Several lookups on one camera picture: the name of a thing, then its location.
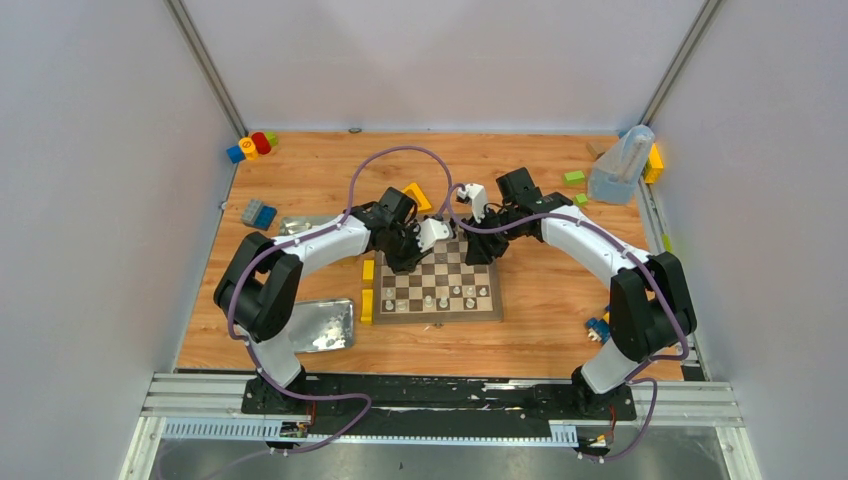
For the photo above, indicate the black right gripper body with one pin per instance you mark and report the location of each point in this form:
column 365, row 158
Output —
column 492, row 244

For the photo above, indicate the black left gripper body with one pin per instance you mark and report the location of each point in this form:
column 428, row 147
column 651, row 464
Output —
column 404, row 252

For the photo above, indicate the small yellow rectangular block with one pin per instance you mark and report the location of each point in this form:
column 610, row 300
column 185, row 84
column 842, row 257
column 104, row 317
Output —
column 368, row 271

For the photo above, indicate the yellow triangle frame block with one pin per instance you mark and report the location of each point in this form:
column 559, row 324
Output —
column 415, row 192

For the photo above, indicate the wooden chess board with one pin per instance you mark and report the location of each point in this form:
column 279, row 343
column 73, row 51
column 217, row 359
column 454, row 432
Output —
column 436, row 275

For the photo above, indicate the yellow arch block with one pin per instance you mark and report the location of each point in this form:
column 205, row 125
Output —
column 367, row 306

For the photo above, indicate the gold tin with white pieces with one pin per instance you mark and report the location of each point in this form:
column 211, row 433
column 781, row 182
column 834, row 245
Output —
column 291, row 225

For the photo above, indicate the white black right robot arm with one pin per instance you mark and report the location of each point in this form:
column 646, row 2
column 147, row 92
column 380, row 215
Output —
column 650, row 307

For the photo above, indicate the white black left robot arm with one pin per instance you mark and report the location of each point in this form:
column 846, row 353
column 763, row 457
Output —
column 258, row 290

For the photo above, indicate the silver tin lid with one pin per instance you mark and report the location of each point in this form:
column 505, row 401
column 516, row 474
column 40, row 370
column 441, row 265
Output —
column 322, row 325

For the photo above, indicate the green rectangular block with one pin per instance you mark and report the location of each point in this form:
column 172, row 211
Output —
column 575, row 177

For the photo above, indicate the blue lego brick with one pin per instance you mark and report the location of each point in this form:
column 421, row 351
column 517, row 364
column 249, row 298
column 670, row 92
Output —
column 265, row 217

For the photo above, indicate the yellow blue toy car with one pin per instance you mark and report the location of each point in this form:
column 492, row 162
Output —
column 598, row 329

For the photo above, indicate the clear blue plastic container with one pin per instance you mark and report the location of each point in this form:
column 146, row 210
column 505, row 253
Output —
column 614, row 176

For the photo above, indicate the gray lego brick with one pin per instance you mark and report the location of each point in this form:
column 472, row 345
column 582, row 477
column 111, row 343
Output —
column 251, row 212

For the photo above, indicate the red cylinder block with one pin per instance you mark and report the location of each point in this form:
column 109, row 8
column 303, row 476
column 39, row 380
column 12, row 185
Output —
column 261, row 143

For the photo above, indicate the yellow cylinder block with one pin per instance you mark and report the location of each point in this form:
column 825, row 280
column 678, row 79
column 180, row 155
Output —
column 248, row 148

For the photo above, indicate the blue cube block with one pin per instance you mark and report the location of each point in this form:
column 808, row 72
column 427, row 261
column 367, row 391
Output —
column 235, row 154

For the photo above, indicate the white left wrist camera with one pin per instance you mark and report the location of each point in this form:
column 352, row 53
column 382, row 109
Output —
column 432, row 230

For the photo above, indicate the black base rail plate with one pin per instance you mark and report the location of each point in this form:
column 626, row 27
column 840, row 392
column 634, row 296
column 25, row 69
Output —
column 442, row 407

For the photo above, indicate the yellow block at right wall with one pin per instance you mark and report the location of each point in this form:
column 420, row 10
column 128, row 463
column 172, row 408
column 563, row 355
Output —
column 654, row 167

